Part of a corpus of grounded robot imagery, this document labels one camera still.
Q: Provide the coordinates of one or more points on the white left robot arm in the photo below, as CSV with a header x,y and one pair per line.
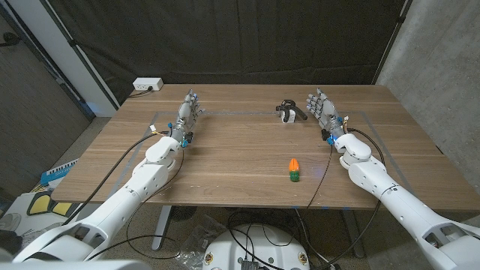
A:
x,y
123,195

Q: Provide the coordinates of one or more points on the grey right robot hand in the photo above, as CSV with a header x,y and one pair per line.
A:
x,y
327,112

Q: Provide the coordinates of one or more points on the orange green carrot toy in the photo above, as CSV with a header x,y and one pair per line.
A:
x,y
294,168

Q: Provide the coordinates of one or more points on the black backdrop curtain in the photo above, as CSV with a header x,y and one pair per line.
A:
x,y
232,37

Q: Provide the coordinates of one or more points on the grey table leg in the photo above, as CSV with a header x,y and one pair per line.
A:
x,y
162,227
353,232

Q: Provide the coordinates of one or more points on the white power strip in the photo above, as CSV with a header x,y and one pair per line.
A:
x,y
147,83

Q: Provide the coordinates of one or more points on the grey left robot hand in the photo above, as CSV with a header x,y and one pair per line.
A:
x,y
184,112

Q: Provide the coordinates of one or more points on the yellow black white board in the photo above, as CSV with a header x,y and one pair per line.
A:
x,y
41,210

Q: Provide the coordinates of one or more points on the black backdrop stand pole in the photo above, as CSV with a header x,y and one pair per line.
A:
x,y
75,48
393,37

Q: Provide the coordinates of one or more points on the black grip strengthener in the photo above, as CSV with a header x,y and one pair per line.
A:
x,y
296,109

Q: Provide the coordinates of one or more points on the black round floor item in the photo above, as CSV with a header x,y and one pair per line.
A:
x,y
183,213

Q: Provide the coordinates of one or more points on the blue white box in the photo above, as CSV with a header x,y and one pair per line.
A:
x,y
56,171

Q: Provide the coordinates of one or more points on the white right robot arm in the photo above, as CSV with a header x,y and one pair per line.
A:
x,y
393,202

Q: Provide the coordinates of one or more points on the clear plastic bag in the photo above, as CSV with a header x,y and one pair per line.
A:
x,y
198,240

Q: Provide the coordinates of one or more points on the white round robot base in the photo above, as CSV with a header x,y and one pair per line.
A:
x,y
258,251

